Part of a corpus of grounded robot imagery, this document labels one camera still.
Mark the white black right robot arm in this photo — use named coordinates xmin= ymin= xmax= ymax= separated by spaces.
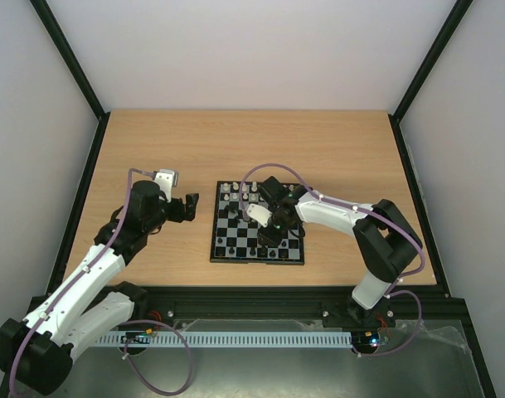
xmin=245 ymin=177 xmax=423 ymax=325

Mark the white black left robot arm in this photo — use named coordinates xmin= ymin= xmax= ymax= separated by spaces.
xmin=0 ymin=176 xmax=199 ymax=397

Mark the black white chess board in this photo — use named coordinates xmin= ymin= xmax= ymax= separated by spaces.
xmin=210 ymin=181 xmax=304 ymax=265

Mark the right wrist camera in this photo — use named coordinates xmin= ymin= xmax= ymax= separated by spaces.
xmin=245 ymin=203 xmax=272 ymax=227

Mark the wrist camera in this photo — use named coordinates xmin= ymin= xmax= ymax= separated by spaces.
xmin=154 ymin=168 xmax=179 ymax=191
xmin=245 ymin=203 xmax=272 ymax=227

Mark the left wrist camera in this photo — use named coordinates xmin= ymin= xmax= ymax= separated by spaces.
xmin=154 ymin=168 xmax=179 ymax=191

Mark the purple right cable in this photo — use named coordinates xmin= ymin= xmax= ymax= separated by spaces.
xmin=238 ymin=163 xmax=426 ymax=358

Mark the light blue cable duct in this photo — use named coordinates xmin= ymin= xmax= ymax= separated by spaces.
xmin=93 ymin=331 xmax=352 ymax=348

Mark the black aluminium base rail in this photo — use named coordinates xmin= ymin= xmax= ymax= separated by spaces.
xmin=30 ymin=284 xmax=469 ymax=328

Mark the black frame post left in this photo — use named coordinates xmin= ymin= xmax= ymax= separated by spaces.
xmin=30 ymin=0 xmax=110 ymax=121

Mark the black frame post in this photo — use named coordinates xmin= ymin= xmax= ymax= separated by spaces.
xmin=391 ymin=0 xmax=475 ymax=124
xmin=30 ymin=0 xmax=110 ymax=121

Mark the black frame post right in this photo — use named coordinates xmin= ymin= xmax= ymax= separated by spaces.
xmin=391 ymin=0 xmax=475 ymax=124

